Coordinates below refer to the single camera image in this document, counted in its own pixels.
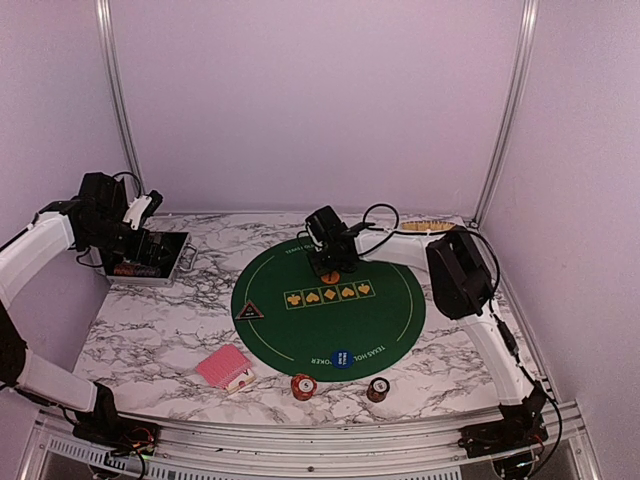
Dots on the dark red poker chip stack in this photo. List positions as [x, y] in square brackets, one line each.
[378, 389]

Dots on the aluminium poker chip case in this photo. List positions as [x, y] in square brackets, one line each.
[149, 258]

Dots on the left aluminium frame post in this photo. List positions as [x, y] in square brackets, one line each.
[114, 81]

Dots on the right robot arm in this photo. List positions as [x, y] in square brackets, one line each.
[462, 285]

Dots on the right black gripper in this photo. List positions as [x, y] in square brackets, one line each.
[319, 267]

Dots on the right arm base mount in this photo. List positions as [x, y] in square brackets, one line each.
[498, 437]

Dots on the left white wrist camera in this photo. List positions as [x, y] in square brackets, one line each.
[142, 208]

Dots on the blue small blind button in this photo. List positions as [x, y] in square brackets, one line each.
[342, 359]

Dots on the front aluminium rail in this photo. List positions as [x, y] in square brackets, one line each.
[417, 449]

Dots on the aluminium frame post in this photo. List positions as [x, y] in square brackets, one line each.
[515, 92]
[114, 81]

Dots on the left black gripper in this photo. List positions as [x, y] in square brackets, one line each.
[133, 248]

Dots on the woven bamboo tray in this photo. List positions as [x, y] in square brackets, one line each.
[427, 226]

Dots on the pink playing card deck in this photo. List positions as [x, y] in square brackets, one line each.
[223, 366]

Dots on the black triangular all-in button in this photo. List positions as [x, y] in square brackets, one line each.
[249, 312]

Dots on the orange big blind button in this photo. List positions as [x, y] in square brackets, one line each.
[331, 278]

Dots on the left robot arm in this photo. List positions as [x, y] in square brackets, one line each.
[50, 233]

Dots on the round green poker mat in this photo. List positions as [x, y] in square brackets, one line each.
[377, 313]

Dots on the right aluminium frame post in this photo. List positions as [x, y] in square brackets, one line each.
[515, 92]

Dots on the white red card box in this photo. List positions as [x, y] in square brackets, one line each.
[242, 380]

